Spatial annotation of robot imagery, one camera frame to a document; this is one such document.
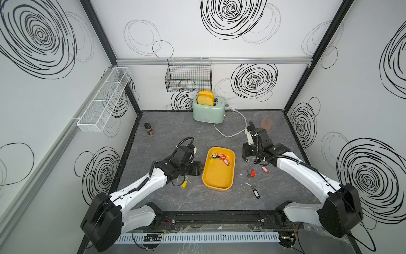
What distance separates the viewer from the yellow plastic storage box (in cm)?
82

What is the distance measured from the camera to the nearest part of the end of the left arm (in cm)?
59

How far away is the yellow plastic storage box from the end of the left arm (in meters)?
0.13
